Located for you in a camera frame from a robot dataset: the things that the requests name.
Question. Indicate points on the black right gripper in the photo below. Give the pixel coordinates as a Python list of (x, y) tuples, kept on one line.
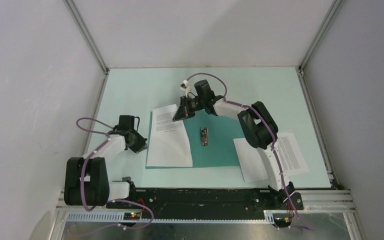
[(183, 111)]

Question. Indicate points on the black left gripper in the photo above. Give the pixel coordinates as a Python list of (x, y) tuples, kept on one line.
[(141, 145)]

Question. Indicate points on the printed white paper sheet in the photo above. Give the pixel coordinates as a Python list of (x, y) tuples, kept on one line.
[(169, 145)]

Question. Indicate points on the teal plastic folder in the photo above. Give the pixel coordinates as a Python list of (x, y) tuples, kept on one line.
[(220, 151)]

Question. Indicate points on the white paper sheet stack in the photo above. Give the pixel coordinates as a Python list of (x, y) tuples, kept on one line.
[(251, 163)]

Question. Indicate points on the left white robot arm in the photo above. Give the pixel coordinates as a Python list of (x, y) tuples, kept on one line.
[(88, 181)]

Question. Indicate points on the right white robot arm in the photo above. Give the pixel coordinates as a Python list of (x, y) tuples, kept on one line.
[(259, 130)]

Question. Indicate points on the metal folder clip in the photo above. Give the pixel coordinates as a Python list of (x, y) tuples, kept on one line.
[(204, 136)]

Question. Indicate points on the left controller board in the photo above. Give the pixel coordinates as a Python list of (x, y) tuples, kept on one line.
[(132, 216)]

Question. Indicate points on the controller board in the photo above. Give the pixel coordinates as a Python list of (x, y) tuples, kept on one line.
[(282, 222), (132, 216)]

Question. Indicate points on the right controller board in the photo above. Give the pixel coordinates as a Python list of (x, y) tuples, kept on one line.
[(282, 222)]

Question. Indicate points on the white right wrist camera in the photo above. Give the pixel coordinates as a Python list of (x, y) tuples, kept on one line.
[(185, 87)]

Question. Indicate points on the aluminium frame left post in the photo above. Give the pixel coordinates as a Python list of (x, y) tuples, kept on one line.
[(84, 31)]

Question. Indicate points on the aluminium frame post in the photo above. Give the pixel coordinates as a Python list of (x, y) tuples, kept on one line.
[(84, 31), (321, 32)]

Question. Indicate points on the aluminium front frame rail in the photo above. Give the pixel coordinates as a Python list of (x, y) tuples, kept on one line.
[(311, 202)]

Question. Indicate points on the aluminium frame right post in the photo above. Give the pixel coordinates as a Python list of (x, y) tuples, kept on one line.
[(321, 32)]

